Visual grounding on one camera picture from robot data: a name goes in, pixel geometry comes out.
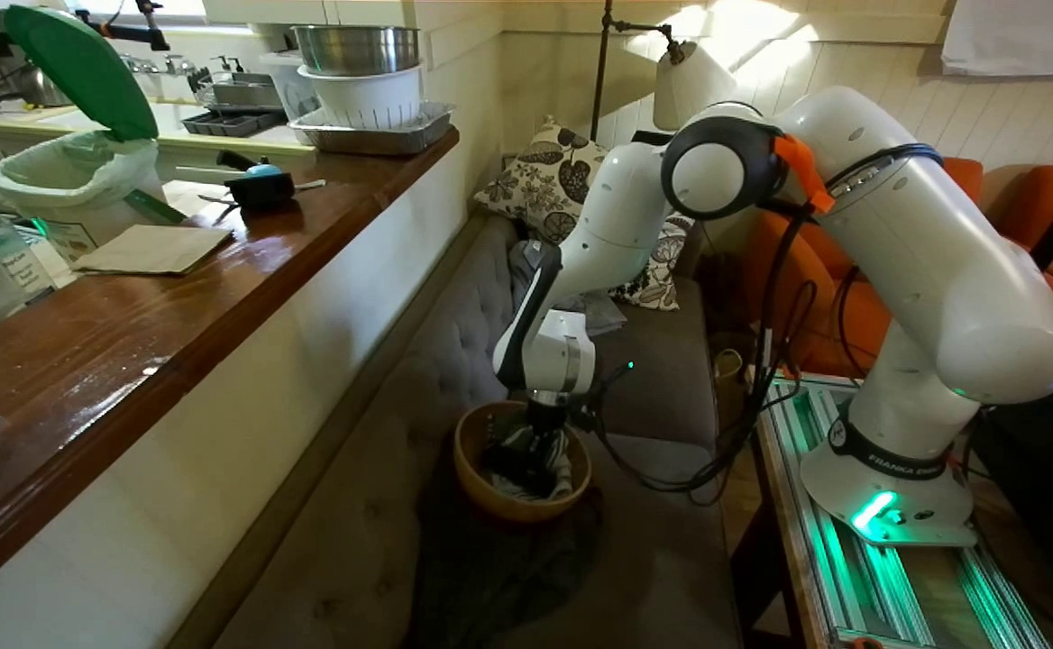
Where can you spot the pale kitchen worktop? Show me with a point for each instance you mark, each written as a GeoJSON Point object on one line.
{"type": "Point", "coordinates": [21, 124]}

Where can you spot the dark floral pillow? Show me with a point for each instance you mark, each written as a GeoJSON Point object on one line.
{"type": "Point", "coordinates": [532, 176]}

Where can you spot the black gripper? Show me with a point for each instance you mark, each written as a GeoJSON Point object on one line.
{"type": "Point", "coordinates": [547, 427]}

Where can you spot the clear plastic container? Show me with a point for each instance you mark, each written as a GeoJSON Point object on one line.
{"type": "Point", "coordinates": [46, 258]}

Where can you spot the grey tufted sofa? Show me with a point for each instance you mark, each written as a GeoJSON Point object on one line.
{"type": "Point", "coordinates": [656, 553]}

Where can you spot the grey metal tray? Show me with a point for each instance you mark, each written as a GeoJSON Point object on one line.
{"type": "Point", "coordinates": [368, 138]}

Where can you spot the beige cardboard sheet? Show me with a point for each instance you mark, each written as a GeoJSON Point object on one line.
{"type": "Point", "coordinates": [154, 252]}

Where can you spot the white hanging sheet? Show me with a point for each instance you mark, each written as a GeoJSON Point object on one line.
{"type": "Point", "coordinates": [1018, 37]}

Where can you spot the white floral pillow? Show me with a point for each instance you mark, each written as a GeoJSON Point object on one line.
{"type": "Point", "coordinates": [666, 266]}

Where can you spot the black and teal tool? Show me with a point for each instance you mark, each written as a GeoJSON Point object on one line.
{"type": "Point", "coordinates": [264, 189]}

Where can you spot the yellow round bowl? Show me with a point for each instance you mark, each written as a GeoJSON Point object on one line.
{"type": "Point", "coordinates": [491, 493]}

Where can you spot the floor lamp with pale shade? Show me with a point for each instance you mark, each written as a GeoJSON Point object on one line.
{"type": "Point", "coordinates": [692, 86]}

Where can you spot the metal mixing bowl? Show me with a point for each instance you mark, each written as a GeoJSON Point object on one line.
{"type": "Point", "coordinates": [359, 52]}

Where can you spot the white bin with green lid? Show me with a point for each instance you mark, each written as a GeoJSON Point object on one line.
{"type": "Point", "coordinates": [80, 67]}

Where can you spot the black box beside robot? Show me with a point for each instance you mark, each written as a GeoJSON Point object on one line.
{"type": "Point", "coordinates": [1042, 481]}

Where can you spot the white colander bowl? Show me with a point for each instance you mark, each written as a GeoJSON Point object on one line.
{"type": "Point", "coordinates": [366, 94]}

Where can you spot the brown wooden counter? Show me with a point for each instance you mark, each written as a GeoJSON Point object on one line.
{"type": "Point", "coordinates": [131, 348]}

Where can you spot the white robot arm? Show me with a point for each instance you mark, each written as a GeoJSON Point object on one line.
{"type": "Point", "coordinates": [945, 276]}

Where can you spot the black remote control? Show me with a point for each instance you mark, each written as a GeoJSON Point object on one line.
{"type": "Point", "coordinates": [491, 460]}

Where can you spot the black baking tray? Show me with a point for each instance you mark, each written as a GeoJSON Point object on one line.
{"type": "Point", "coordinates": [234, 120]}

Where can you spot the orange armchair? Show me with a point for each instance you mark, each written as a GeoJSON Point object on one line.
{"type": "Point", "coordinates": [815, 311]}

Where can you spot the robot table with green light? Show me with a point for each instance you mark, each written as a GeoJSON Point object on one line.
{"type": "Point", "coordinates": [863, 589]}

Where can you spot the dark furry blanket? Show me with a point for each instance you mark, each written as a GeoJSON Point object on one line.
{"type": "Point", "coordinates": [491, 577]}

